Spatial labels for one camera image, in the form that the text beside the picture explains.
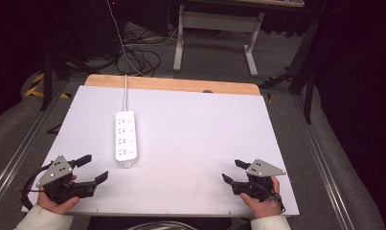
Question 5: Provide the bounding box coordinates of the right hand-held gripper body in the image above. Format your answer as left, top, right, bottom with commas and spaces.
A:
231, 158, 287, 203

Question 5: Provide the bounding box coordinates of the person's right hand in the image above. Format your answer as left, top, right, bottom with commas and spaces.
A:
239, 175, 284, 220

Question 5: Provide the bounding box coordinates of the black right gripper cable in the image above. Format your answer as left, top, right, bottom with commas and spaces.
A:
267, 191, 286, 215

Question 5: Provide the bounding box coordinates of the white power strip cable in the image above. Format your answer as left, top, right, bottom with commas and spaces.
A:
104, 0, 144, 113

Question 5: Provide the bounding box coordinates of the black cables bundle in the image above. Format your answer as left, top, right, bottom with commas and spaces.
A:
98, 22, 189, 78

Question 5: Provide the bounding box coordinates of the person's left hand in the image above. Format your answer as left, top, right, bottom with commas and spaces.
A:
36, 174, 81, 216

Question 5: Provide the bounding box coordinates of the white metal desk frame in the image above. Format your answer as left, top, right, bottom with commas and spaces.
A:
172, 4, 265, 78

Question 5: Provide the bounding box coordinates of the white board sheet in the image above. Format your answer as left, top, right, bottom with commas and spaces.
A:
20, 84, 301, 219

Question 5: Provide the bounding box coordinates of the aluminium floor rail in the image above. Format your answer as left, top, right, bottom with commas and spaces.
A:
291, 95, 352, 230
0, 80, 71, 207

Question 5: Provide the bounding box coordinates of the black metal stand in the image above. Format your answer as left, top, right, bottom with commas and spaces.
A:
40, 0, 101, 112
259, 17, 324, 126

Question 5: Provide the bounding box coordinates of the white power strip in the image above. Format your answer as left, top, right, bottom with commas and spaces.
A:
114, 109, 140, 168

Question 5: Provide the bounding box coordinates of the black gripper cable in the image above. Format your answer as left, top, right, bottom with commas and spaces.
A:
267, 191, 286, 215
20, 162, 55, 212

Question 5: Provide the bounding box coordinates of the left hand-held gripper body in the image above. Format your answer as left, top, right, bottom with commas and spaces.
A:
35, 154, 97, 206

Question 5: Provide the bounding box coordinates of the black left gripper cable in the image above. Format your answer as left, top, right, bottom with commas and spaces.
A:
20, 162, 55, 212

